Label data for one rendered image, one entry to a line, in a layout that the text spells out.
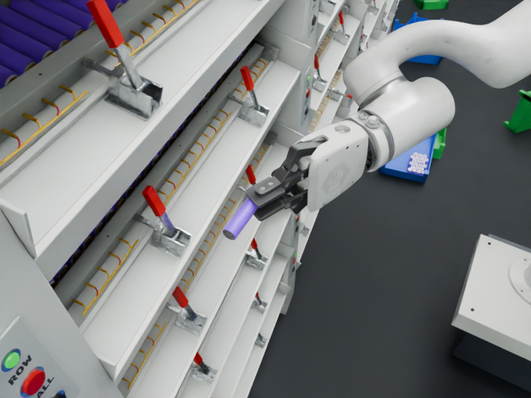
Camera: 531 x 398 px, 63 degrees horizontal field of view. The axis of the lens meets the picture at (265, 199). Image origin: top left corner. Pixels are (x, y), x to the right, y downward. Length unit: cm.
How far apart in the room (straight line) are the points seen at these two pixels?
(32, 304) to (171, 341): 38
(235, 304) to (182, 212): 40
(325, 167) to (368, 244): 119
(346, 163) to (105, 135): 32
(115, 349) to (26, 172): 21
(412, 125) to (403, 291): 106
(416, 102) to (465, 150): 163
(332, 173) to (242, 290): 45
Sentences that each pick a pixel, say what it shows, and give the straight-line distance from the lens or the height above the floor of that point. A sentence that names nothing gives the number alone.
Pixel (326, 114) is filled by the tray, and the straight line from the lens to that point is 139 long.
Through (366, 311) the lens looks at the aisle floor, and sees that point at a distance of 155.
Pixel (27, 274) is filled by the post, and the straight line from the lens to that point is 31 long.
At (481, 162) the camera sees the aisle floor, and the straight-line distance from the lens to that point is 223.
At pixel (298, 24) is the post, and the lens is 80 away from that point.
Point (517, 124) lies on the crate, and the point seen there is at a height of 5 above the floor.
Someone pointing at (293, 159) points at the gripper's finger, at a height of 98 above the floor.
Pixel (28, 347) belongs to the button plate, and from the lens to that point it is 33.
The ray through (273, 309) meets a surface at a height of 14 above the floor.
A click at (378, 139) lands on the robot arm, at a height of 96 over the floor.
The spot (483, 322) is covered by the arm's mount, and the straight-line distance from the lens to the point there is 123.
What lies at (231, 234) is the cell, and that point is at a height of 92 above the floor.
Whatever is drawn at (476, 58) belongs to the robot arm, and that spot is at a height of 103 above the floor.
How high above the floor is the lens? 132
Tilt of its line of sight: 46 degrees down
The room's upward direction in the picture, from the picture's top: straight up
